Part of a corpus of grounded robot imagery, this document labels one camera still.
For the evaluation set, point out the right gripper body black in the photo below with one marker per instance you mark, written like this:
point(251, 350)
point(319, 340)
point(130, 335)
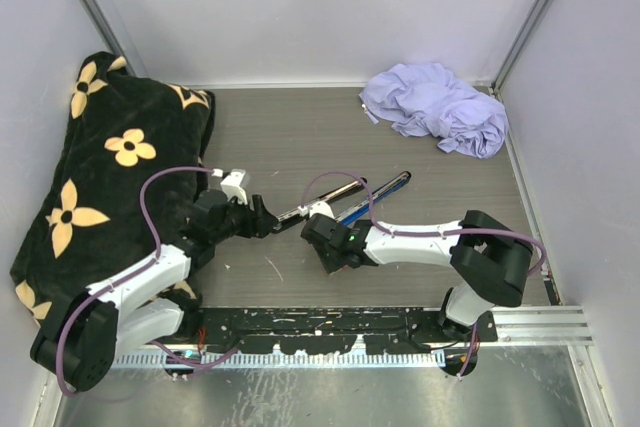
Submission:
point(330, 259)

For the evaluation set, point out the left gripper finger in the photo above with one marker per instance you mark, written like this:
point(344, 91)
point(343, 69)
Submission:
point(247, 229)
point(263, 219)

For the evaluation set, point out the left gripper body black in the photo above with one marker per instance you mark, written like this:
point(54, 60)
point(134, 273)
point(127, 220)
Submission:
point(233, 222)

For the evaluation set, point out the blue stapler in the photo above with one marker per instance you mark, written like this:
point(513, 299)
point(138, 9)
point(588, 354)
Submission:
point(358, 210)

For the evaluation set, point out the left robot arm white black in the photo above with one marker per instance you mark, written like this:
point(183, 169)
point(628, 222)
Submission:
point(86, 332)

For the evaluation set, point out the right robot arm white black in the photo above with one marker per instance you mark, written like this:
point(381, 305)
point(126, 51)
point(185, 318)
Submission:
point(492, 261)

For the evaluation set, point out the black floral blanket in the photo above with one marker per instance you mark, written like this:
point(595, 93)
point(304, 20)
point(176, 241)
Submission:
point(131, 166)

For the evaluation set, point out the lavender crumpled cloth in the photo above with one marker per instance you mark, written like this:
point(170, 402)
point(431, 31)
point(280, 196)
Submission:
point(430, 100)

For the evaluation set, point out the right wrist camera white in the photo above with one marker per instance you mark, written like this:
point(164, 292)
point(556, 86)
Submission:
point(317, 207)

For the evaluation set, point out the white cable duct strip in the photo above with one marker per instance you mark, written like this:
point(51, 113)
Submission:
point(358, 358)

